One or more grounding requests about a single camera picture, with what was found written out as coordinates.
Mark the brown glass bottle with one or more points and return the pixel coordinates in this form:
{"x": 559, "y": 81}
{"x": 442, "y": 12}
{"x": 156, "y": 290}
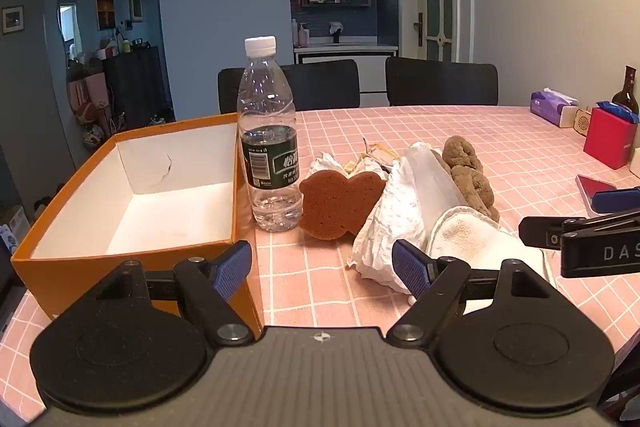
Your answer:
{"x": 627, "y": 97}

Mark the brown fuzzy sponge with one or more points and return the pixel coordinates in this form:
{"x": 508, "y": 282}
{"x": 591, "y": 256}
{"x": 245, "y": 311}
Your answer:
{"x": 467, "y": 182}

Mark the white vanity counter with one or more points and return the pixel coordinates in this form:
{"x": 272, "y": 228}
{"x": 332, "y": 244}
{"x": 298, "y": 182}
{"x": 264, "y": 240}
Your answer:
{"x": 370, "y": 62}

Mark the white plastic package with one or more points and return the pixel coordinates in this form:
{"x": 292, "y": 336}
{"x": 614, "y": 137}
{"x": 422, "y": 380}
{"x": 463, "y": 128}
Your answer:
{"x": 405, "y": 207}

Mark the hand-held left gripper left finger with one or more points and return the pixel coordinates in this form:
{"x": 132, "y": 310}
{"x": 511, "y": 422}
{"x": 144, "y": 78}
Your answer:
{"x": 232, "y": 272}

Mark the small dark picture frame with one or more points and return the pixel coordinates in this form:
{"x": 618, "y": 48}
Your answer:
{"x": 12, "y": 19}

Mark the orange picture frame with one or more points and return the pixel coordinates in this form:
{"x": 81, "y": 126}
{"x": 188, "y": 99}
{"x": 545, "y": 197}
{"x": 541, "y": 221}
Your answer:
{"x": 105, "y": 14}

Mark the red box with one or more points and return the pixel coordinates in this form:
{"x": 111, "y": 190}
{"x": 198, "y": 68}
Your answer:
{"x": 607, "y": 139}

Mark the purple tissue pack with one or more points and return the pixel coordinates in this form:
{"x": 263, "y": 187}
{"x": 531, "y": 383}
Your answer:
{"x": 547, "y": 104}

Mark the pink bag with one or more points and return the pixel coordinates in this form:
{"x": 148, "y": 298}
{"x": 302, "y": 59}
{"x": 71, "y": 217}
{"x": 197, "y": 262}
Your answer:
{"x": 87, "y": 94}

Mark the blue packet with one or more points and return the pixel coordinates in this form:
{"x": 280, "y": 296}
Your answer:
{"x": 617, "y": 111}

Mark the dark wooden cabinet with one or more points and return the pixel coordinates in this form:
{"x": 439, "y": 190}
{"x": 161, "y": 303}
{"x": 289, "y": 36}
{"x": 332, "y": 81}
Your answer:
{"x": 135, "y": 87}

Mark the pink checkered tablecloth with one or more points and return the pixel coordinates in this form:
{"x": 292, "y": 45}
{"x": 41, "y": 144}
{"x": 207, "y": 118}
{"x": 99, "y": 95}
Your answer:
{"x": 525, "y": 147}

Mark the cream perforated box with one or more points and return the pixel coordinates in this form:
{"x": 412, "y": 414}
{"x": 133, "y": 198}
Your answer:
{"x": 582, "y": 122}

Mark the pale picture frame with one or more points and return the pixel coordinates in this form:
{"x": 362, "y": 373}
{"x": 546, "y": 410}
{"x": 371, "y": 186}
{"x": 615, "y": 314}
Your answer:
{"x": 135, "y": 3}

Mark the black faucet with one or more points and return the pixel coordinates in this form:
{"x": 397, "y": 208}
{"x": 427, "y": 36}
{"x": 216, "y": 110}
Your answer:
{"x": 335, "y": 32}

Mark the brown bear-shaped sponge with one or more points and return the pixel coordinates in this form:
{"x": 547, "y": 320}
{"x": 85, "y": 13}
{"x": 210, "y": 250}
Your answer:
{"x": 335, "y": 204}

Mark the clear plastic water bottle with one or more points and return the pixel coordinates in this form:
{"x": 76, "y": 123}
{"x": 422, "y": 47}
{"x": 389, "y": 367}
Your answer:
{"x": 267, "y": 107}

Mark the white round pad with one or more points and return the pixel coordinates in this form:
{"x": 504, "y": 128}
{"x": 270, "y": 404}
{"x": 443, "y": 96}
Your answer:
{"x": 475, "y": 232}

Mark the yellow pink snack packet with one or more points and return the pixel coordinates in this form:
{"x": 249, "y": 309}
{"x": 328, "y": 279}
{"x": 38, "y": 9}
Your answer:
{"x": 380, "y": 155}

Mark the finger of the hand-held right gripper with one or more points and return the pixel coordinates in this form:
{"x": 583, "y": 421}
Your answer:
{"x": 615, "y": 201}
{"x": 540, "y": 231}

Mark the pink pump bottle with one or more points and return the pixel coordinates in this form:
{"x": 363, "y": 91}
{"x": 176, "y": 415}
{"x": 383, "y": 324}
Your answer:
{"x": 302, "y": 34}

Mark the black chair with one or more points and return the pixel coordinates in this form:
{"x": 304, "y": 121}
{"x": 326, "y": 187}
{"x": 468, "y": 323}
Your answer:
{"x": 440, "y": 82}
{"x": 320, "y": 87}

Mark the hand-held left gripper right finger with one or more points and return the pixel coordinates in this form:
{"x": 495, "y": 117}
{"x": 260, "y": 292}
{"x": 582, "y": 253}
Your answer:
{"x": 410, "y": 267}

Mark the orange cardboard box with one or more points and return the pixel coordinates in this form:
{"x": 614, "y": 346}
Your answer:
{"x": 75, "y": 187}

